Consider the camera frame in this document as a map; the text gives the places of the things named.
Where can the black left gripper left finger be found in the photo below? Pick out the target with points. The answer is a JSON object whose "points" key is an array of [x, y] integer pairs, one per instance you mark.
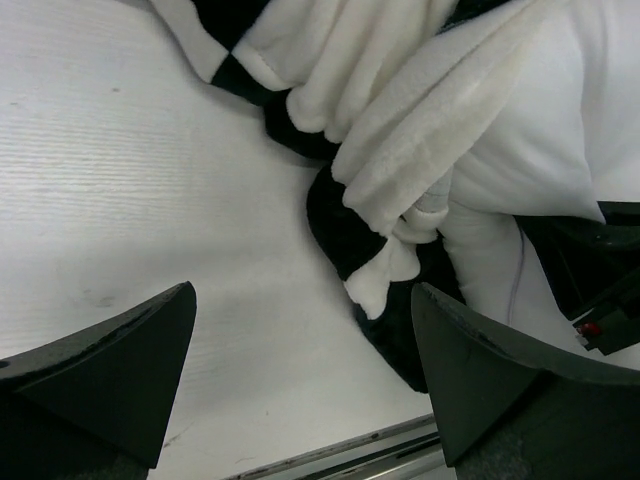
{"points": [[96, 404]]}

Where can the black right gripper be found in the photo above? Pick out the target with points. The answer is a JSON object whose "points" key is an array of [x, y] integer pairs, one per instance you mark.
{"points": [[593, 271]]}

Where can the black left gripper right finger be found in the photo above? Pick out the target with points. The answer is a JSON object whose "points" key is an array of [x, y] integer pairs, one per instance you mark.
{"points": [[508, 406]]}

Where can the black white checkered pillowcase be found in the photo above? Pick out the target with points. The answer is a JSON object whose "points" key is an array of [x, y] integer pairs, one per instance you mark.
{"points": [[387, 96]]}

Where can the aluminium front rail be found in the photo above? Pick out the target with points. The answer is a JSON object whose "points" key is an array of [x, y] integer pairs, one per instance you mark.
{"points": [[408, 450]]}

